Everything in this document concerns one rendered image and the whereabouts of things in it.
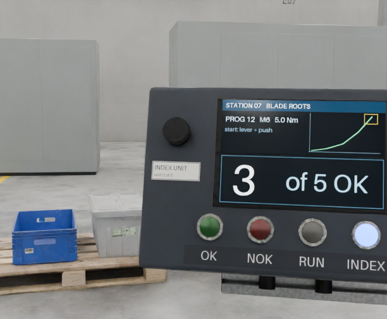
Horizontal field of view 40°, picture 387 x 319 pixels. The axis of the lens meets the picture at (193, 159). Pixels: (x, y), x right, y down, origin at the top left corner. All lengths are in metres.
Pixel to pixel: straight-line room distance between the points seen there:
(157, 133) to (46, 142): 7.38
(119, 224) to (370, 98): 3.07
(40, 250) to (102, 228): 0.41
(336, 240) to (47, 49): 7.47
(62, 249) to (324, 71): 4.22
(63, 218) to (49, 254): 0.59
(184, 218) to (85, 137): 7.33
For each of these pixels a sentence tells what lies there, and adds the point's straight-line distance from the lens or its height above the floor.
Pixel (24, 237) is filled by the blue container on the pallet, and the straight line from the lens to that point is 3.53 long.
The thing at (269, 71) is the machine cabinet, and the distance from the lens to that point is 6.50.
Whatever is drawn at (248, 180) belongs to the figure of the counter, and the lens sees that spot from 0.53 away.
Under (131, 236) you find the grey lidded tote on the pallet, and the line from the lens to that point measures 3.58.
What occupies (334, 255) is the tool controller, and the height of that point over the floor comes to 1.10.
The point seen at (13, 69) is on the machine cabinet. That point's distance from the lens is 7.95.
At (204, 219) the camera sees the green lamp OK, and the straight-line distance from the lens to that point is 0.53.
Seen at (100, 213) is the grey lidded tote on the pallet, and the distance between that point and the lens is 3.49.
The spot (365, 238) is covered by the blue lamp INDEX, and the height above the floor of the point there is 1.12.
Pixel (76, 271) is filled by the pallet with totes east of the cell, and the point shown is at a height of 0.12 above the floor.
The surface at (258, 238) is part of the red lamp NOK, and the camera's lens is 0.52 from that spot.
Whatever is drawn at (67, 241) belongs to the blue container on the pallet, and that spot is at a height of 0.28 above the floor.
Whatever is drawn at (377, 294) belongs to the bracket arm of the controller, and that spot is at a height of 1.04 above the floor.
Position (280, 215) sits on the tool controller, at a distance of 0.53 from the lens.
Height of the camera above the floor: 1.25
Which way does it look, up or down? 7 degrees down
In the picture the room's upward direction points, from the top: 1 degrees clockwise
